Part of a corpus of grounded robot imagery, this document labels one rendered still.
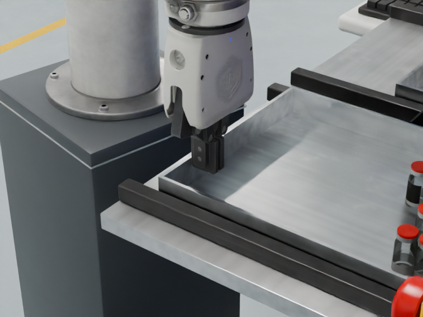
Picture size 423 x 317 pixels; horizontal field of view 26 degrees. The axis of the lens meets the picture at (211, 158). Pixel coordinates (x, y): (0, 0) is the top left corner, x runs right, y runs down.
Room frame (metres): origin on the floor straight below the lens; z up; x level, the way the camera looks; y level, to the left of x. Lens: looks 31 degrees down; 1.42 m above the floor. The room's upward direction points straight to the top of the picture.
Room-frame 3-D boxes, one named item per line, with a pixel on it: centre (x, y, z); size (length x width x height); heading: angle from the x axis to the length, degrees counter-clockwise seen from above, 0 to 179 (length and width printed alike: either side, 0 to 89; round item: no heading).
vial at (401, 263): (0.69, -0.18, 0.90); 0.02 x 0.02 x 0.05
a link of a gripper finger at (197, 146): (0.82, 0.01, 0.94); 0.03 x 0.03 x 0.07; 54
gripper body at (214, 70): (0.84, 0.00, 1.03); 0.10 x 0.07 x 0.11; 144
